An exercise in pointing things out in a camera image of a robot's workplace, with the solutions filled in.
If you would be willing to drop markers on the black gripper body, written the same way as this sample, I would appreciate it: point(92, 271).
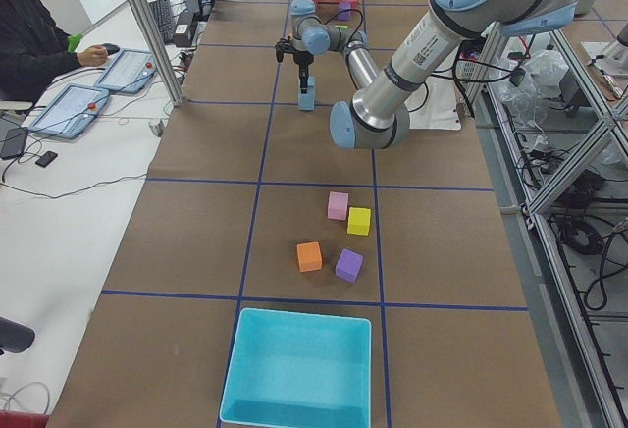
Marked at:
point(302, 59)

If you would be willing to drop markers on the light blue foam block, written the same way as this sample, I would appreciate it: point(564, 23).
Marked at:
point(306, 102)

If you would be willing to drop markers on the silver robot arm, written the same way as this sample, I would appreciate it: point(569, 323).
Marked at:
point(376, 116)

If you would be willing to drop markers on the person's hand on mouse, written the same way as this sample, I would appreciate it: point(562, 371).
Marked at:
point(93, 56)

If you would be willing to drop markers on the purple foam block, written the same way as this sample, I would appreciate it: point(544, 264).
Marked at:
point(349, 265)
point(344, 12)

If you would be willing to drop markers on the light pink foam block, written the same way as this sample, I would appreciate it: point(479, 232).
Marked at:
point(337, 207)

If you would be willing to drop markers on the black keyboard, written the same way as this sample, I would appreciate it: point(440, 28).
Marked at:
point(163, 17)

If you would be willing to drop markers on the yellow foam block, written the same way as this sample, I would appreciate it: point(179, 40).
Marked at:
point(359, 221)

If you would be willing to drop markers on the upper teach pendant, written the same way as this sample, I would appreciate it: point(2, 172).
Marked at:
point(129, 72)

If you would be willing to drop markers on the teach pendant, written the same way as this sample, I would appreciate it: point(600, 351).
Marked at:
point(129, 72)
point(70, 113)

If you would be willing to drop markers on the black computer mouse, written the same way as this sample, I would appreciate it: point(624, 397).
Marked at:
point(111, 48)

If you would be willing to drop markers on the far orange foam block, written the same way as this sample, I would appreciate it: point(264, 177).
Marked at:
point(309, 256)

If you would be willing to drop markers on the far purple foam block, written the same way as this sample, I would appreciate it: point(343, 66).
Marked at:
point(349, 265)

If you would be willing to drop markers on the lower teach pendant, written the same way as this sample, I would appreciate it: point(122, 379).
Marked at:
point(70, 113)

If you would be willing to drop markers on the seated person black jacket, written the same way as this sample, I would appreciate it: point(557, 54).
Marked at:
point(34, 50)

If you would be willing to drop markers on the black smartphone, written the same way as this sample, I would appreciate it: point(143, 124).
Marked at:
point(46, 159)

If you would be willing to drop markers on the teal plastic bin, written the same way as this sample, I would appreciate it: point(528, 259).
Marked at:
point(292, 369)

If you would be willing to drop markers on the white pedestal column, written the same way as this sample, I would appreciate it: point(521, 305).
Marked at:
point(433, 106)

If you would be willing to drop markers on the aluminium frame post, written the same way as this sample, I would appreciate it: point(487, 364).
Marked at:
point(151, 34)

